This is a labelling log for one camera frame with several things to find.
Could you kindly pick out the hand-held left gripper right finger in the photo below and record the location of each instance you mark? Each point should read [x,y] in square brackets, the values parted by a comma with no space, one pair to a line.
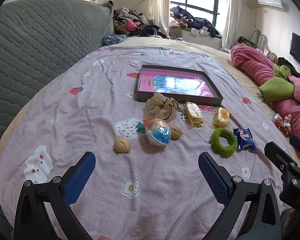
[212,177]

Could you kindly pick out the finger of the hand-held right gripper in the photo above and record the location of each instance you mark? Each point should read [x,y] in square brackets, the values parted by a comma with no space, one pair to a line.
[277,152]
[298,142]

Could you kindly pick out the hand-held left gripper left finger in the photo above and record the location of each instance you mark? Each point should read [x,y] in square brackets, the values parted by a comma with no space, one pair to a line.
[81,180]

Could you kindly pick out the blue cookie packet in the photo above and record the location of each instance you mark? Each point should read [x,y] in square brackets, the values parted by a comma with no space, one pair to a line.
[245,138]

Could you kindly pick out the green fuzzy scrunchie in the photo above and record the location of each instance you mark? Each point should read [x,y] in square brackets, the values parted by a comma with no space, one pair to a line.
[215,140]

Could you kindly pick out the walnut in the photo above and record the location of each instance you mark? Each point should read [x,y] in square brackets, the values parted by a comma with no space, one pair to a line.
[176,132]
[122,145]

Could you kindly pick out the small yellow snack packet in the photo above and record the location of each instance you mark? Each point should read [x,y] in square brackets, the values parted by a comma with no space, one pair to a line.
[221,117]

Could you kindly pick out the long yellow snack packet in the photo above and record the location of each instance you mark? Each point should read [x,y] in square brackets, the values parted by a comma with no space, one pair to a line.
[193,113]

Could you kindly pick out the beige scrunchie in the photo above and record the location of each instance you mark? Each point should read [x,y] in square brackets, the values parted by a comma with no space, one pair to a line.
[155,107]

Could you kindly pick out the dark shallow box pink bottom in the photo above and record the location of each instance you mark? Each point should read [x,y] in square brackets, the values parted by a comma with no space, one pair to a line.
[150,80]

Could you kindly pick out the person's right hand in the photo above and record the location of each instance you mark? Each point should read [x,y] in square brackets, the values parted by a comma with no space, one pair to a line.
[290,220]

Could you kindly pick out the red white wrapped candy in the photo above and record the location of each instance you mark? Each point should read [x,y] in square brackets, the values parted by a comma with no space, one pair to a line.
[281,123]

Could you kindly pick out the green fleece cloth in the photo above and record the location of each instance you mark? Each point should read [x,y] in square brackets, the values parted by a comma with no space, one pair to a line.
[275,88]

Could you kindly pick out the pink strawberry print blanket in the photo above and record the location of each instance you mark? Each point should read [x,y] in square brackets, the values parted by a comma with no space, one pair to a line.
[90,110]

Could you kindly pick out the black cloth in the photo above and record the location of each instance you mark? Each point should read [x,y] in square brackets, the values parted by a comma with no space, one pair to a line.
[286,63]

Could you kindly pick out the pink quilt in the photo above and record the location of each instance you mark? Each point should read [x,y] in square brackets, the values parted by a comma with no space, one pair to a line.
[255,65]

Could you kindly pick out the black green bag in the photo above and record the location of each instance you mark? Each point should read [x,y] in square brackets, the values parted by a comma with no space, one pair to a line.
[245,41]

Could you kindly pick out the beige bed sheet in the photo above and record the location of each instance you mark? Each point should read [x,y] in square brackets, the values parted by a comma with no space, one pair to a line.
[190,43]

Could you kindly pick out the cream curtain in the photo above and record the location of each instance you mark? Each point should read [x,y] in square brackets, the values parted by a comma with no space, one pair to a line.
[160,5]
[230,17]

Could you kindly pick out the white air conditioner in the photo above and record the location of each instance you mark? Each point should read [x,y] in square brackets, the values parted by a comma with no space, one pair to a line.
[270,2]

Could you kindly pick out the dark blue patterned pillow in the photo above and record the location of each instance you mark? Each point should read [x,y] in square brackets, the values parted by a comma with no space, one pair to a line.
[112,40]

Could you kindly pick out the grey quilted headboard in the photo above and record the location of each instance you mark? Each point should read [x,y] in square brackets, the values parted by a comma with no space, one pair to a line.
[40,42]

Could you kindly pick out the pile of dark clothes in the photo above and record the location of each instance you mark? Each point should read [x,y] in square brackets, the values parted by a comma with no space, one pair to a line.
[200,23]

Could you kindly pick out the pile of mixed clothes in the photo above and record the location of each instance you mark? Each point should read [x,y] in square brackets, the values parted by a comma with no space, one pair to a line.
[132,25]

